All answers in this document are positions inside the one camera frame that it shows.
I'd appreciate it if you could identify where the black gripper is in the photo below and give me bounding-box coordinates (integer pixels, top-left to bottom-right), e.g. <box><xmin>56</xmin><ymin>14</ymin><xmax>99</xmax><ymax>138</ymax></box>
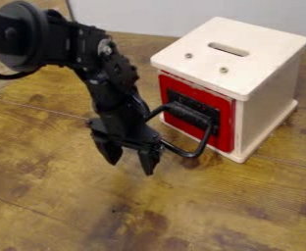
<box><xmin>87</xmin><ymin>36</ymin><xmax>162</xmax><ymax>176</ymax></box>

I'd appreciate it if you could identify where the black metal drawer handle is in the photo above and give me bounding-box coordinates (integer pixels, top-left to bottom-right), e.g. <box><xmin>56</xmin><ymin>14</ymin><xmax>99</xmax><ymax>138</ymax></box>
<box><xmin>146</xmin><ymin>89</ymin><xmax>220</xmax><ymax>158</ymax></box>

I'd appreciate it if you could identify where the red drawer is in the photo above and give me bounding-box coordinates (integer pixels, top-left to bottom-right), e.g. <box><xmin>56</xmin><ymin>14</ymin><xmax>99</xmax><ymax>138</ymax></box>
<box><xmin>158</xmin><ymin>72</ymin><xmax>236</xmax><ymax>153</ymax></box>

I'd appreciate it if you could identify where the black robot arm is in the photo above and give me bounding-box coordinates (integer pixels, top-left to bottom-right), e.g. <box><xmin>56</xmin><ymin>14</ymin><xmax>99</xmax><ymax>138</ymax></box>
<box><xmin>0</xmin><ymin>1</ymin><xmax>162</xmax><ymax>176</ymax></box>

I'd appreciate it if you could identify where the white wooden box cabinet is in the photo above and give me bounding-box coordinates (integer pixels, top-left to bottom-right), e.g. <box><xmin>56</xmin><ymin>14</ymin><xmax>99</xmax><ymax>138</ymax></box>
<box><xmin>151</xmin><ymin>17</ymin><xmax>306</xmax><ymax>163</ymax></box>

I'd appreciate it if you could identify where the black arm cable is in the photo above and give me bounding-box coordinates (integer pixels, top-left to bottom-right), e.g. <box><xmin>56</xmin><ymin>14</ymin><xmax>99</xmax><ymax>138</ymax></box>
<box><xmin>0</xmin><ymin>67</ymin><xmax>35</xmax><ymax>81</ymax></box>

